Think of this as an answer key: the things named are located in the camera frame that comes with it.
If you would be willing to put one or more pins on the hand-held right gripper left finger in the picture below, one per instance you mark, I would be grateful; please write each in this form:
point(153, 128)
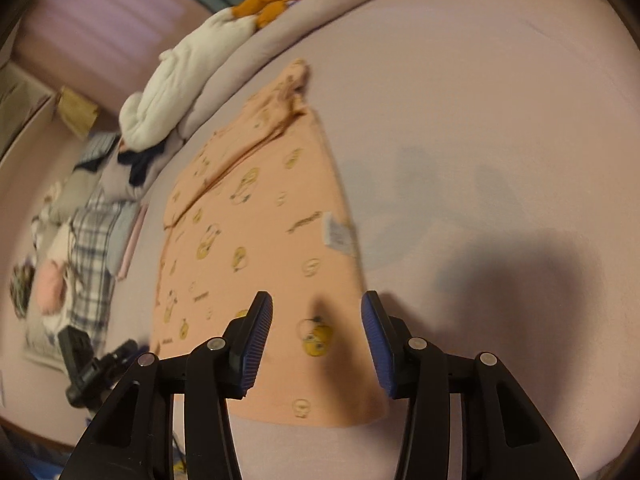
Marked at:
point(257, 340)

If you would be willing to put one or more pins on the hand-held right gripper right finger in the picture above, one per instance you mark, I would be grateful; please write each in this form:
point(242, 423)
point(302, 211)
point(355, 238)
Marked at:
point(375, 340)

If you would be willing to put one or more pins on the peach cartoon print garment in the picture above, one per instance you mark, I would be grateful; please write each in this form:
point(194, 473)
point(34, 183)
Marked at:
point(260, 240)

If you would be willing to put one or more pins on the plaid pillow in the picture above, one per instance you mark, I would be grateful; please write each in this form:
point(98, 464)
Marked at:
point(90, 270)

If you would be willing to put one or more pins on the floral patterned cloth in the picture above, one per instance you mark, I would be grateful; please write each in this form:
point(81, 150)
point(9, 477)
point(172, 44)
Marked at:
point(21, 287)

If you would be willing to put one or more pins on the pink folded cloth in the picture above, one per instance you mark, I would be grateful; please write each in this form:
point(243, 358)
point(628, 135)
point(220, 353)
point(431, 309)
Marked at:
point(134, 250)

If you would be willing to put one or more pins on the light blue folded cloth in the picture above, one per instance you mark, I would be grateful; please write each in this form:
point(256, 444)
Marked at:
point(120, 240)

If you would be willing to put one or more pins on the navy dark cloth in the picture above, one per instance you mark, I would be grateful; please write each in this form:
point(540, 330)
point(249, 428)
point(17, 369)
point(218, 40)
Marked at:
point(137, 170)

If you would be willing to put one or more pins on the blue striped cloth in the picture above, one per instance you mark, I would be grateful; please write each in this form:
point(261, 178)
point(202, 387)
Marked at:
point(97, 147)

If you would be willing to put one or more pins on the straw-coloured fringe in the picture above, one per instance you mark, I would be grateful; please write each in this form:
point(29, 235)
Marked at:
point(75, 112)

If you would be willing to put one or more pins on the lavender bed sheet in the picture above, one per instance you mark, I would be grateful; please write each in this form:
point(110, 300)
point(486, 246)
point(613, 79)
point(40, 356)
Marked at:
point(475, 110)

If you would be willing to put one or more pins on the white and orange plush toy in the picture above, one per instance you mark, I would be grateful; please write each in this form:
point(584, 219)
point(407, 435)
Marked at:
point(175, 80)

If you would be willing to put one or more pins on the lavender duvet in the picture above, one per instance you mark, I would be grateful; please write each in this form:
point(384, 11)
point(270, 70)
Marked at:
point(240, 65)

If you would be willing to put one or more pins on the pink curtain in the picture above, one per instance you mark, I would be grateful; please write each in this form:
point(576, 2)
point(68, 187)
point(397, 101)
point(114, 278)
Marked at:
point(100, 30)

